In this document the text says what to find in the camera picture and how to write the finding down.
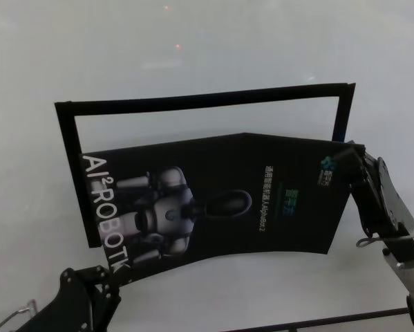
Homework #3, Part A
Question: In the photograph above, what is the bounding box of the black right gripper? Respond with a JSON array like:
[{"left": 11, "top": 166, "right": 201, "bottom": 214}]
[{"left": 332, "top": 144, "right": 414, "bottom": 268}]

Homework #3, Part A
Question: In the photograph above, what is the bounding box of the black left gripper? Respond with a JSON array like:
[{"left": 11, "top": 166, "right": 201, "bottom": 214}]
[{"left": 22, "top": 264, "right": 136, "bottom": 332}]

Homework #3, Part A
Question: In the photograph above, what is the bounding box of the black robot poster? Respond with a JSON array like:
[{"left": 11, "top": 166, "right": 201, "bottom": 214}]
[{"left": 78, "top": 132, "right": 366, "bottom": 288}]

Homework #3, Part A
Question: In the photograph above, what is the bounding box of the grey cable loop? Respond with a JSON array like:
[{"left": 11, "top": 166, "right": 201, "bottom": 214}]
[
  {"left": 355, "top": 229, "right": 414, "bottom": 249},
  {"left": 0, "top": 298, "right": 39, "bottom": 332}
]

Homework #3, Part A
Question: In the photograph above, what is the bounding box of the black rectangular tape frame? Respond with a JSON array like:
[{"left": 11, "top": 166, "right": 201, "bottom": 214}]
[{"left": 53, "top": 82, "right": 357, "bottom": 248}]

